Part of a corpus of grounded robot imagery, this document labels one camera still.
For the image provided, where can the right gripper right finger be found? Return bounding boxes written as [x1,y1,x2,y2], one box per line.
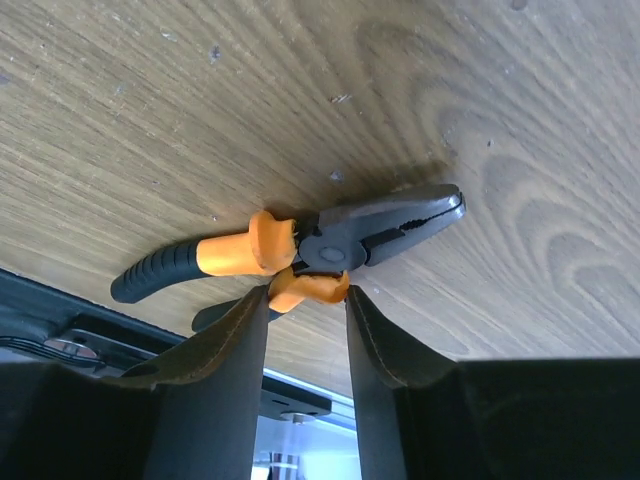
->
[346,286,639,479]

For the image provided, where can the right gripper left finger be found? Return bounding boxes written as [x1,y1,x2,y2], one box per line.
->
[1,287,269,479]

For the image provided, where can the black orange pliers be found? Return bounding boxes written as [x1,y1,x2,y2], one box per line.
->
[110,184,466,319]

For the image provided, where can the aluminium rail frame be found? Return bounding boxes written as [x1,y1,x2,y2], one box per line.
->
[251,369,361,479]

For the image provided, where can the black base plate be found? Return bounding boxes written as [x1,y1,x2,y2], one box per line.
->
[0,267,334,421]

